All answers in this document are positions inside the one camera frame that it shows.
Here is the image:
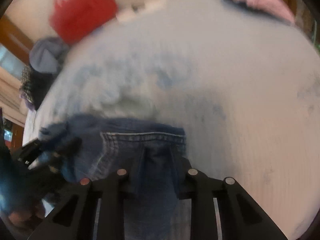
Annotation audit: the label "blue denim jeans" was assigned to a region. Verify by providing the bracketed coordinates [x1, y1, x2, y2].
[39, 115, 185, 239]

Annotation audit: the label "person's left hand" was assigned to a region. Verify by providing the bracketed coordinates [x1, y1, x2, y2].
[7, 201, 46, 230]

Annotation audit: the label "dark patterned garment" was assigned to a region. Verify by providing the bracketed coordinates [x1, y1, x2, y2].
[20, 65, 56, 111]

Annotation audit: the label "grey-blue garment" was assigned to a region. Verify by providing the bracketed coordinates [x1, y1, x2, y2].
[29, 37, 70, 74]

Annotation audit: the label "floral white bed sheet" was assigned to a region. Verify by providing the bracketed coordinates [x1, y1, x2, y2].
[23, 0, 319, 239]

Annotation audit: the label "red storage bag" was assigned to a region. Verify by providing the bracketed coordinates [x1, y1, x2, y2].
[49, 0, 118, 45]

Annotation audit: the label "white paper with clip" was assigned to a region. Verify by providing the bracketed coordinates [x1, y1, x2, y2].
[116, 0, 167, 23]

